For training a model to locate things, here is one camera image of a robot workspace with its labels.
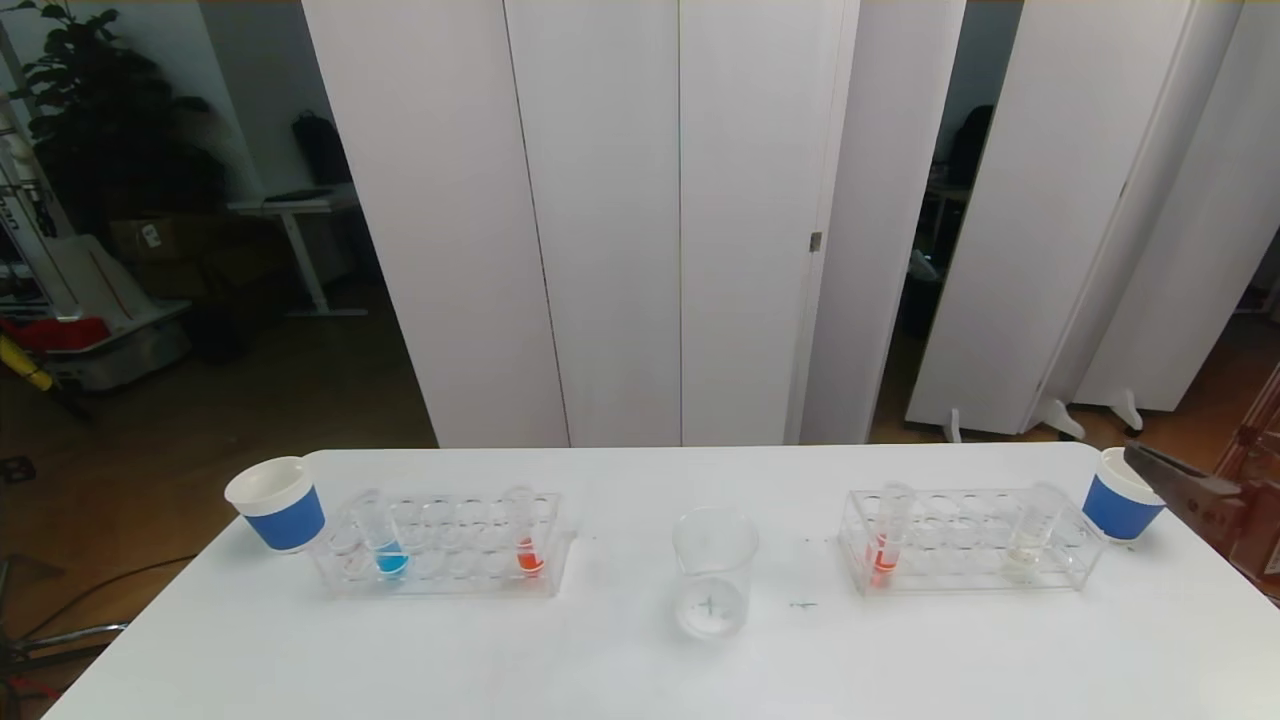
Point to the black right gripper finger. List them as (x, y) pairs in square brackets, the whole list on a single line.
[(1190, 485)]

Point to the clear plastic test tube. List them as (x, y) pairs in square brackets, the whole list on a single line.
[(884, 558)]

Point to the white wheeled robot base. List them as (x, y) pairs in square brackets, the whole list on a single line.
[(120, 350)]

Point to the yellow liquid test tube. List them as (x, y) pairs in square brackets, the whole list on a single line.
[(1022, 555)]

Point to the clear acrylic test tube rack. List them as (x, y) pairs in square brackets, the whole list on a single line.
[(960, 565), (450, 570)]

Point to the clear glass beaker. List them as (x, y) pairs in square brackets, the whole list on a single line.
[(712, 600)]

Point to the red liquid test tube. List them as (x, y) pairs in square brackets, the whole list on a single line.
[(529, 560)]

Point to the blue liquid test tube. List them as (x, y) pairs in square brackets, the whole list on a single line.
[(390, 562)]

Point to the blue white paper cup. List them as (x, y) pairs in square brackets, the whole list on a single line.
[(285, 518), (1115, 510)]

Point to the white folding partition screen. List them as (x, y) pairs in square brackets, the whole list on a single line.
[(1050, 150), (600, 200)]

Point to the black office chair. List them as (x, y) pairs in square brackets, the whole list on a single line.
[(968, 145)]

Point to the black backpack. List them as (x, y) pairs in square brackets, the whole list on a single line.
[(320, 150)]

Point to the white standing desk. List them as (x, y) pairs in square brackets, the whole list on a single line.
[(285, 205)]

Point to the brown cardboard box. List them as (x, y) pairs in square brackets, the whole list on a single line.
[(150, 240)]

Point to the grey metal floor stand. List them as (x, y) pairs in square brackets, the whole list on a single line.
[(80, 636)]

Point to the dark green potted plant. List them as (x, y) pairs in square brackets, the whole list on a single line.
[(110, 130)]

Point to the black floor power strip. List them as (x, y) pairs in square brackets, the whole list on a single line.
[(18, 470)]

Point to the clear tube frame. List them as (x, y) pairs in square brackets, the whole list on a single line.
[(1262, 400)]

